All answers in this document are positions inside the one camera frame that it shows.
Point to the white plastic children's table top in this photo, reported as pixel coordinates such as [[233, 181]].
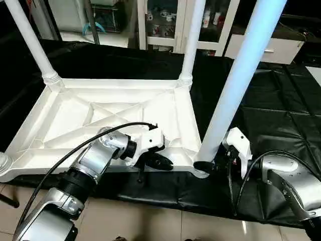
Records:
[[65, 115]]

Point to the dark right robot foot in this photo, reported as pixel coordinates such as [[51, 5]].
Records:
[[192, 239]]

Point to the dark robot foot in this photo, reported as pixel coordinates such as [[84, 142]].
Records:
[[120, 238], [192, 239]]

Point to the black plastic work mat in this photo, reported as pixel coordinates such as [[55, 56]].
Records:
[[281, 110]]

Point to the dark left robot foot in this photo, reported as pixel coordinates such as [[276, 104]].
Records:
[[120, 238]]

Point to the white side table board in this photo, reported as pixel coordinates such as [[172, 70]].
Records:
[[315, 75]]

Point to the white low drawer unit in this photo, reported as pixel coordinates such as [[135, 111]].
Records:
[[286, 50]]

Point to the white glass door cabinet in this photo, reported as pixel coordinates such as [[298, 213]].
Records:
[[160, 22]]

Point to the teal plastic object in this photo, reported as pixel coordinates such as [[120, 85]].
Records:
[[95, 27]]

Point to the black metal table leg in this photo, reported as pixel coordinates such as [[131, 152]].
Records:
[[7, 200]]

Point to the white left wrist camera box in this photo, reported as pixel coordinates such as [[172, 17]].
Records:
[[150, 139]]

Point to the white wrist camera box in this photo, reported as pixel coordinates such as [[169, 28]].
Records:
[[150, 139], [238, 143]]

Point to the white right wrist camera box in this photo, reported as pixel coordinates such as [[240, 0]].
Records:
[[238, 143]]

